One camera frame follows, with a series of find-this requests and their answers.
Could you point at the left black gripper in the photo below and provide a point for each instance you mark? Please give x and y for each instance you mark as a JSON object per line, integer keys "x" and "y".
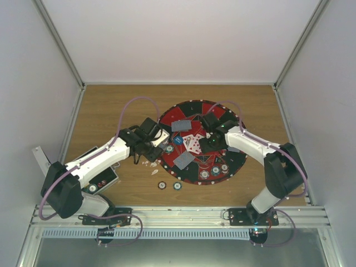
{"x": 153, "y": 157}

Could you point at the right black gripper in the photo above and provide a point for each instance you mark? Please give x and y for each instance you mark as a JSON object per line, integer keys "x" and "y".
{"x": 205, "y": 148}

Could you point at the dealt blue playing card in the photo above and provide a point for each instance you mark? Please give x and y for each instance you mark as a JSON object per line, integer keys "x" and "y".
{"x": 232, "y": 149}

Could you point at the face up hearts card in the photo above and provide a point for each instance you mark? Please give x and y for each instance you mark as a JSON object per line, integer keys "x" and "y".
{"x": 194, "y": 146}

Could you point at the red chips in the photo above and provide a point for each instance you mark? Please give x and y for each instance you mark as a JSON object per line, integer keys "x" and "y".
{"x": 224, "y": 168}

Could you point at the teal chips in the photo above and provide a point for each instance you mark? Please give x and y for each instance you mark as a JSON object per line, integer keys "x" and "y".
{"x": 215, "y": 171}
{"x": 169, "y": 149}

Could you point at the blue small blind button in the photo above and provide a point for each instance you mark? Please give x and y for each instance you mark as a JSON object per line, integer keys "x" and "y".
{"x": 178, "y": 140}

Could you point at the red black chip stack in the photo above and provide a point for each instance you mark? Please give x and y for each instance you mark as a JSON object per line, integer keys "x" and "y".
{"x": 161, "y": 185}

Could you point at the teal blue chip stack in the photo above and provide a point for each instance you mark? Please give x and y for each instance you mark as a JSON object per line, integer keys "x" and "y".
{"x": 177, "y": 186}

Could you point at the face up queen card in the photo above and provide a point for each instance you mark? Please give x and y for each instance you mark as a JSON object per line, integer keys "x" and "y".
{"x": 186, "y": 141}

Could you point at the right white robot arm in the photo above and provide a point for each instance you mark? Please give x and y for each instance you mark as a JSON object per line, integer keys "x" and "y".
{"x": 283, "y": 169}

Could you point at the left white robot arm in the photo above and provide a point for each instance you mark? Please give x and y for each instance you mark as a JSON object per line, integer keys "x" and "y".
{"x": 115, "y": 150}

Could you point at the white plastic wrap scraps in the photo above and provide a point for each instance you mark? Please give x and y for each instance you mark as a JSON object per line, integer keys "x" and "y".
{"x": 152, "y": 165}

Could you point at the round red black poker mat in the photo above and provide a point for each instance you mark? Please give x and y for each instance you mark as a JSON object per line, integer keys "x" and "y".
{"x": 194, "y": 110}

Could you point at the chip stack in case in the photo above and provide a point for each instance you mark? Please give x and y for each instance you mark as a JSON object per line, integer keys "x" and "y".
{"x": 91, "y": 188}

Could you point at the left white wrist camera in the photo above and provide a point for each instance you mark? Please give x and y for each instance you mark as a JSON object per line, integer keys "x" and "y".
{"x": 161, "y": 138}

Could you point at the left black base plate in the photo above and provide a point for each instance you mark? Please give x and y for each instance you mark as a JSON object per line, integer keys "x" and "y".
{"x": 118, "y": 216}

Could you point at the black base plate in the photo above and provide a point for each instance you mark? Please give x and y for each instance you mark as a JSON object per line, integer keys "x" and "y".
{"x": 240, "y": 217}
{"x": 118, "y": 216}

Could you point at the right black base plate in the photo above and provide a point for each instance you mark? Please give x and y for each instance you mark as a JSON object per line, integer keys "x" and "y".
{"x": 240, "y": 217}

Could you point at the slotted grey cable duct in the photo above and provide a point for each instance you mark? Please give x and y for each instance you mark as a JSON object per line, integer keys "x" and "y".
{"x": 128, "y": 233}

